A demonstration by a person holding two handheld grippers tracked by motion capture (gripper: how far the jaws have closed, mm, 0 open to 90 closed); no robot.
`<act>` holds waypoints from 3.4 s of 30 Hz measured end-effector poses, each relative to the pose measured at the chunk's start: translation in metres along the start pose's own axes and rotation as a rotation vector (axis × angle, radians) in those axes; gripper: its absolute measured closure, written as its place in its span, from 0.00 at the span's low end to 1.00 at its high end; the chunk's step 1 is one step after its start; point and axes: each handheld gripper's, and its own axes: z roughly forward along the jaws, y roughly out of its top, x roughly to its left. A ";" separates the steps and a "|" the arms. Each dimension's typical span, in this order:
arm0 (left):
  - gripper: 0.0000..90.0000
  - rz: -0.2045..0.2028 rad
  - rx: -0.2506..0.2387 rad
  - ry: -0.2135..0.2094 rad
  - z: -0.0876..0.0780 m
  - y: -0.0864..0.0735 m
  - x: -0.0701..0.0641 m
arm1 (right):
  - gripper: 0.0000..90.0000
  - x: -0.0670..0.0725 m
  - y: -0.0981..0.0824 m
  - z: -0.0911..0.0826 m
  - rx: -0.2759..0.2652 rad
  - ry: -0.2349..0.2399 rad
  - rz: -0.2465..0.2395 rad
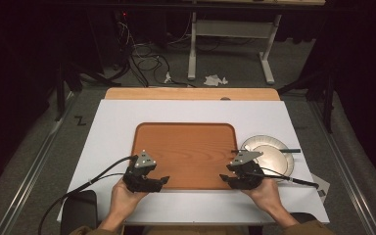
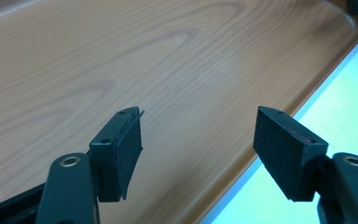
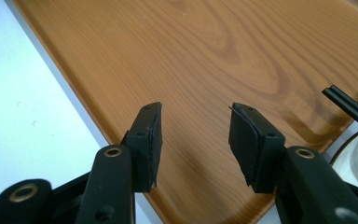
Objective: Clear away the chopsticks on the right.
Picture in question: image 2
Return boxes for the wood-grain brown tray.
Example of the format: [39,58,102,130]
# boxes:
[0,0,358,224]

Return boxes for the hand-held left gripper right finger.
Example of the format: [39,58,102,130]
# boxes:
[253,105,329,203]

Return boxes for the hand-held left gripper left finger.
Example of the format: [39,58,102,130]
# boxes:
[89,105,145,203]

